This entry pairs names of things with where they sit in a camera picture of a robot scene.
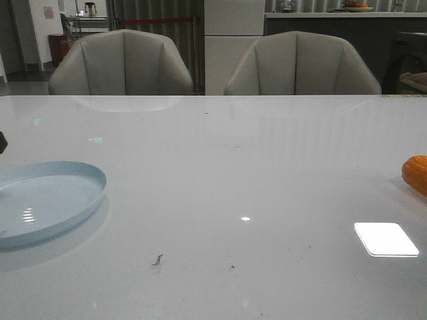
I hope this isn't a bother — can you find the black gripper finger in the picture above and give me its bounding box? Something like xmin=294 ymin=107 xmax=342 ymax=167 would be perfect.
xmin=0 ymin=132 xmax=8 ymax=154

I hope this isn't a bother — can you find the light blue round plate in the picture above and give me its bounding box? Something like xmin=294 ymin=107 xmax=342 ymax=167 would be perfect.
xmin=1 ymin=161 xmax=107 ymax=249

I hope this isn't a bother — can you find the red bin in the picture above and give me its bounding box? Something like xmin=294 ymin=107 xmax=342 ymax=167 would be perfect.
xmin=48 ymin=34 xmax=73 ymax=67

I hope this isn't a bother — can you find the folding metal chair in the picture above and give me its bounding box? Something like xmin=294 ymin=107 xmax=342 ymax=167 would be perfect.
xmin=60 ymin=13 xmax=81 ymax=39

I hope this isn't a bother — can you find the left beige upholstered chair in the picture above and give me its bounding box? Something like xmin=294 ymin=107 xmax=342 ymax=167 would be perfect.
xmin=48 ymin=29 xmax=193 ymax=95

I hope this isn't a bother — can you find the beige upholstered chair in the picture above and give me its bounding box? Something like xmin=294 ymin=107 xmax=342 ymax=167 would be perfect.
xmin=224 ymin=31 xmax=382 ymax=95
xmin=48 ymin=29 xmax=193 ymax=95

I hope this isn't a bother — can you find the red barrier belt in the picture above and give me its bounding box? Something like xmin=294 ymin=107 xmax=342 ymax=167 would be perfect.
xmin=118 ymin=17 xmax=193 ymax=25

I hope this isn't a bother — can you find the white cabinet with drawers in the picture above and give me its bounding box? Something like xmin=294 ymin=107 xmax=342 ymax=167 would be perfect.
xmin=204 ymin=1 xmax=265 ymax=95

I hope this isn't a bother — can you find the right beige upholstered chair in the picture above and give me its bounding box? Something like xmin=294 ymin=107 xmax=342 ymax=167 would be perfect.
xmin=224 ymin=31 xmax=382 ymax=95

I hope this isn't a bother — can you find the fruit bowl on counter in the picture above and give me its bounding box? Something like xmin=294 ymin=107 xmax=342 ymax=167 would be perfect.
xmin=342 ymin=0 xmax=374 ymax=13

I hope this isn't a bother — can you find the grey counter with white top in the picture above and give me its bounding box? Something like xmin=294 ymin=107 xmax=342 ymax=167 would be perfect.
xmin=264 ymin=13 xmax=426 ymax=85

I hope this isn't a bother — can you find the dark wooden chair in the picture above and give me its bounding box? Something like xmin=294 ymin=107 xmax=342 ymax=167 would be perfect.
xmin=382 ymin=32 xmax=426 ymax=95

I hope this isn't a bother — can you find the beige cushion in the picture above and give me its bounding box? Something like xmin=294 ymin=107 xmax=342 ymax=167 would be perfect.
xmin=398 ymin=72 xmax=426 ymax=95

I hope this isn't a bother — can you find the pink wall notice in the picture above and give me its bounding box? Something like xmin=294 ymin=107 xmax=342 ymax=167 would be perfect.
xmin=43 ymin=6 xmax=54 ymax=19

